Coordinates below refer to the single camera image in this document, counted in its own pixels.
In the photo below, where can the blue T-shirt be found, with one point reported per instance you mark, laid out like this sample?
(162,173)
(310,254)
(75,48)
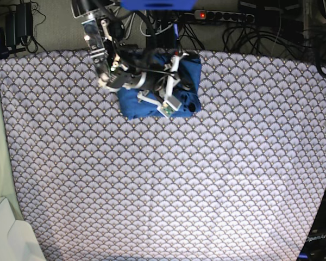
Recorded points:
(186,92)

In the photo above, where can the black OpenArm case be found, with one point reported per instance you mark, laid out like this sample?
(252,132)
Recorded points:
(315,245)

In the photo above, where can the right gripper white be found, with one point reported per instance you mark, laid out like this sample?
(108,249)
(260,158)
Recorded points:
(166,103)

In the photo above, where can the white power strip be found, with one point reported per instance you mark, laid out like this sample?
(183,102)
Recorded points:
(217,16)

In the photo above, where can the white plastic bin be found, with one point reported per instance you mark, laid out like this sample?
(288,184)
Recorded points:
(17,238)

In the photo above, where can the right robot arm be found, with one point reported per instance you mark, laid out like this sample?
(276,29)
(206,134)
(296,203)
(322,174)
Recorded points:
(137,54)

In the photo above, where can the fan-patterned table cloth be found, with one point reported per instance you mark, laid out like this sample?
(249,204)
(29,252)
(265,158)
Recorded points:
(242,179)

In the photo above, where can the blue box overhead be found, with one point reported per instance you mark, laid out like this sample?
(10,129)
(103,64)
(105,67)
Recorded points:
(158,4)

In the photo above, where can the black power adapter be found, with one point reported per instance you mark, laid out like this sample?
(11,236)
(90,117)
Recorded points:
(19,25)

